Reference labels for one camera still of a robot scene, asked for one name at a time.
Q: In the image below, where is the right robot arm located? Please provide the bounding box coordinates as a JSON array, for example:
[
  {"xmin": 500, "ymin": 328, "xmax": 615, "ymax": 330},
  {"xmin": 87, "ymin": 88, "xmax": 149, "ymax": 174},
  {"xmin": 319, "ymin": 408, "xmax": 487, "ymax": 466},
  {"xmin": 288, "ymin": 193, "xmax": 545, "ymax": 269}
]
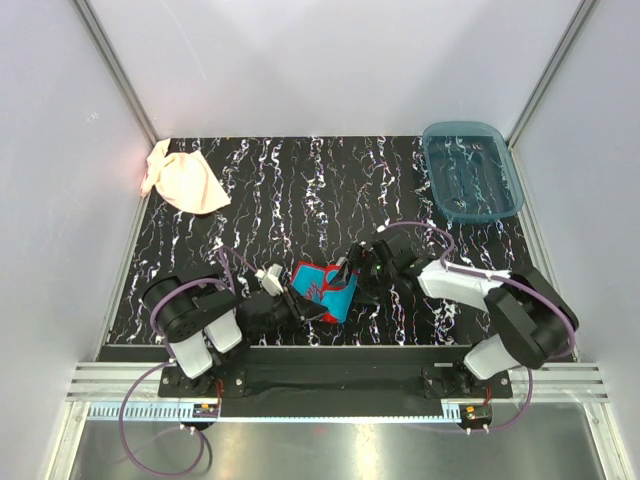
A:
[{"xmin": 328, "ymin": 235, "xmax": 579, "ymax": 397}]

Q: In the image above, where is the pink towel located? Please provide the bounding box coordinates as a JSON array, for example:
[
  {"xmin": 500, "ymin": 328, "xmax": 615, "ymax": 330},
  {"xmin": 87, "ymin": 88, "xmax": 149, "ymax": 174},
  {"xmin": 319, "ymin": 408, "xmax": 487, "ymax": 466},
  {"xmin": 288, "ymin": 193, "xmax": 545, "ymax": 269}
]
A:
[{"xmin": 139, "ymin": 139, "xmax": 231, "ymax": 215}]

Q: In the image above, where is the blue transparent plastic bin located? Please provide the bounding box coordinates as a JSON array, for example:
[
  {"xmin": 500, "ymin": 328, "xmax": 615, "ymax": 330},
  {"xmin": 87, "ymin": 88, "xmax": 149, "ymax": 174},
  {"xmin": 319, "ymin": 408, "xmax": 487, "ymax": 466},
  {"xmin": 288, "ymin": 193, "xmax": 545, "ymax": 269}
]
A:
[{"xmin": 422, "ymin": 121, "xmax": 524, "ymax": 224}]

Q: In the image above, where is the aluminium frame rail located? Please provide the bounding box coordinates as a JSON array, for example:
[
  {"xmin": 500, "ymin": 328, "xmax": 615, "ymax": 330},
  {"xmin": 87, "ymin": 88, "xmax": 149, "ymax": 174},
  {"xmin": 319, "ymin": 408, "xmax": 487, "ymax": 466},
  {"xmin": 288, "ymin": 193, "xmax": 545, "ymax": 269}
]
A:
[{"xmin": 66, "ymin": 363, "xmax": 609, "ymax": 424}]

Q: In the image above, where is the left connector board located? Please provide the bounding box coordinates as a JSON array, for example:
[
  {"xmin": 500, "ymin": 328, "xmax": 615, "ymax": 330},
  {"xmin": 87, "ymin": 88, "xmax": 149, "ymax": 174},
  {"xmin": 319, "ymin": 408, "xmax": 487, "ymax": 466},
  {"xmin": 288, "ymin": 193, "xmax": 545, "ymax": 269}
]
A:
[{"xmin": 192, "ymin": 403, "xmax": 220, "ymax": 418}]

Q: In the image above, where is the right connector board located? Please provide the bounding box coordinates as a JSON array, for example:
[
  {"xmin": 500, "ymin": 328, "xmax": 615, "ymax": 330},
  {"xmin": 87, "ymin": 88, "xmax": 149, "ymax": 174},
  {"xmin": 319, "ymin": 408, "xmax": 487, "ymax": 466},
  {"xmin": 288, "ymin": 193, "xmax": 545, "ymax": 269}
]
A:
[{"xmin": 461, "ymin": 404, "xmax": 493, "ymax": 429}]

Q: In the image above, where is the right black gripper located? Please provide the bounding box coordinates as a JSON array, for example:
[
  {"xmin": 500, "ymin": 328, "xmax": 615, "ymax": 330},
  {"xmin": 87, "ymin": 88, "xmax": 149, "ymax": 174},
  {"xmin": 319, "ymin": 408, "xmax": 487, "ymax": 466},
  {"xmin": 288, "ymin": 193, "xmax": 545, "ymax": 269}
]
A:
[{"xmin": 329, "ymin": 243, "xmax": 396, "ymax": 306}]

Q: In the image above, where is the connector board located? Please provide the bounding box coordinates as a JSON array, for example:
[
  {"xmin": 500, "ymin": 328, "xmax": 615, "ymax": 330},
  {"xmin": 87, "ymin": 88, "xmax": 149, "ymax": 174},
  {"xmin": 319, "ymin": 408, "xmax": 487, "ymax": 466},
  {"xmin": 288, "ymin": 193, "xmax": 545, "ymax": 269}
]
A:
[
  {"xmin": 461, "ymin": 404, "xmax": 493, "ymax": 429},
  {"xmin": 192, "ymin": 403, "xmax": 220, "ymax": 418}
]

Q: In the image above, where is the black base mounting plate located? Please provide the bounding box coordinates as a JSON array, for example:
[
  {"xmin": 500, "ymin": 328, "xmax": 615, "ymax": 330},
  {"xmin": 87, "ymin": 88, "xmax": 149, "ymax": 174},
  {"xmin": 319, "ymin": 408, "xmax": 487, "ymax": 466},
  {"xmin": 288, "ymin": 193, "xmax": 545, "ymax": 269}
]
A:
[{"xmin": 158, "ymin": 346, "xmax": 513, "ymax": 422}]

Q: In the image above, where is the red blue patterned towel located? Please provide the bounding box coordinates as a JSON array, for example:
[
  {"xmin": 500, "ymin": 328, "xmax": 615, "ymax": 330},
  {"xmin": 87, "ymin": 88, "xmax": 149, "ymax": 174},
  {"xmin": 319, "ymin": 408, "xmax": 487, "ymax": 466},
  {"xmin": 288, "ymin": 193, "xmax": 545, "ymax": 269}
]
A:
[{"xmin": 291, "ymin": 262, "xmax": 358, "ymax": 324}]

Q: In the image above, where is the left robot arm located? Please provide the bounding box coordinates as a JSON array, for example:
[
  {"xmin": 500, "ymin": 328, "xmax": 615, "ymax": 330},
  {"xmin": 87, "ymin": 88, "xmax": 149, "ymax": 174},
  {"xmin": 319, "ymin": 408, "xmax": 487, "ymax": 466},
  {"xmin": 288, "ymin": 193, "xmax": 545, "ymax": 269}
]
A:
[{"xmin": 142, "ymin": 276, "xmax": 329, "ymax": 396}]

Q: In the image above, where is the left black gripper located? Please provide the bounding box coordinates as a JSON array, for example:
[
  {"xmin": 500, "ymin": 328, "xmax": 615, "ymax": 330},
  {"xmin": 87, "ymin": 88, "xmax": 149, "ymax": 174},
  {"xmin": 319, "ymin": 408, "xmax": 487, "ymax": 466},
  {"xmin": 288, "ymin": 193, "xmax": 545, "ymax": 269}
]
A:
[{"xmin": 248, "ymin": 283, "xmax": 328, "ymax": 340}]

